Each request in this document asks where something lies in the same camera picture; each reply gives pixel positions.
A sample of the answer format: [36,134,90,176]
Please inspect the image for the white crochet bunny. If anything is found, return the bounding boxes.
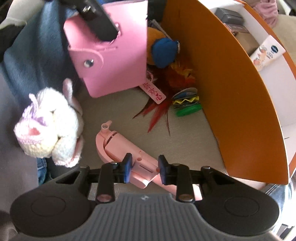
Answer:
[14,78,84,168]

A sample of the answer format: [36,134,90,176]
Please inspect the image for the red feather toy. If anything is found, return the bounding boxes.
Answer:
[135,61,197,132]

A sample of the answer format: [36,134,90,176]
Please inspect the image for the dark grey box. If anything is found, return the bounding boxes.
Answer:
[215,8,244,25]

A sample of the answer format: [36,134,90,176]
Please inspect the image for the brown bear plush blue hat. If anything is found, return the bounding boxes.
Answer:
[147,19,180,68]

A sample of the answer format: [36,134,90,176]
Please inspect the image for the brown photo card box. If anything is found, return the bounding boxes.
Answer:
[224,23,249,36]

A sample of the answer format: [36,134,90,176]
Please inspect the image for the beige sofa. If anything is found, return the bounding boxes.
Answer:
[76,0,296,193]

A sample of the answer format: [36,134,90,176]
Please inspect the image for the burger shaped toy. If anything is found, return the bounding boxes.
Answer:
[172,87,202,117]

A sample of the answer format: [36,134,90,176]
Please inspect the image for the person's left leg jeans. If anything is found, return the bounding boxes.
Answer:
[0,0,82,232]

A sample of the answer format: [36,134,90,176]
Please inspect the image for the pink charm tag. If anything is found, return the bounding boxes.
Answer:
[139,70,166,104]

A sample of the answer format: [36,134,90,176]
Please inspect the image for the orange storage box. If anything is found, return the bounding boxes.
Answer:
[162,1,295,184]

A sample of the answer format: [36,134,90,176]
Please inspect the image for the brown cardboard box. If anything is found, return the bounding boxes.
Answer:
[235,33,259,56]

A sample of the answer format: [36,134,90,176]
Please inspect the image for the white hand cream tube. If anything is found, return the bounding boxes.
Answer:
[250,35,286,72]

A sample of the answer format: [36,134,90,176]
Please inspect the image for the pink velvet cloth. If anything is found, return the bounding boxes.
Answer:
[250,0,278,28]

